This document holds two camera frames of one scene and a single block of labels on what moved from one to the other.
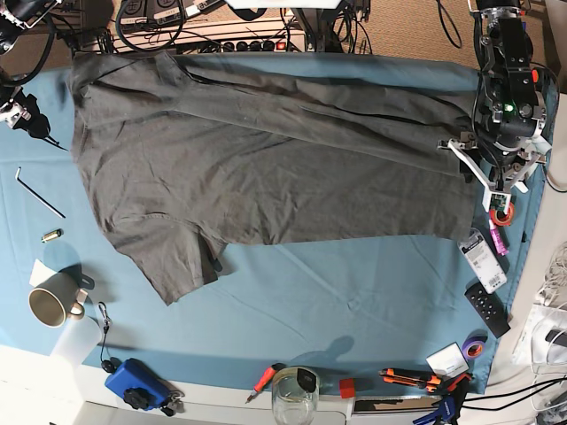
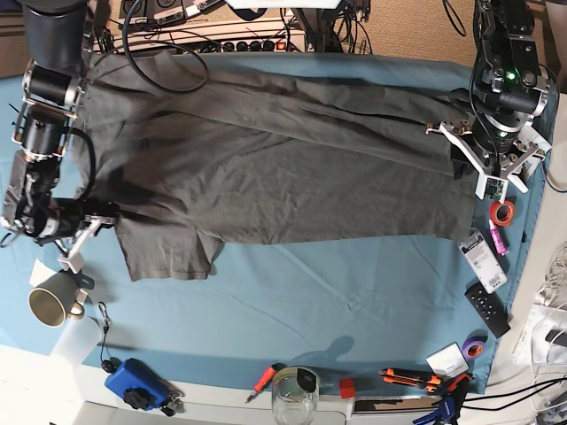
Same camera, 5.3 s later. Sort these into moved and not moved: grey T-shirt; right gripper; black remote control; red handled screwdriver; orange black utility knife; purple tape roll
Moved: right gripper; grey T-shirt
Not moved: orange black utility knife; purple tape roll; red handled screwdriver; black remote control
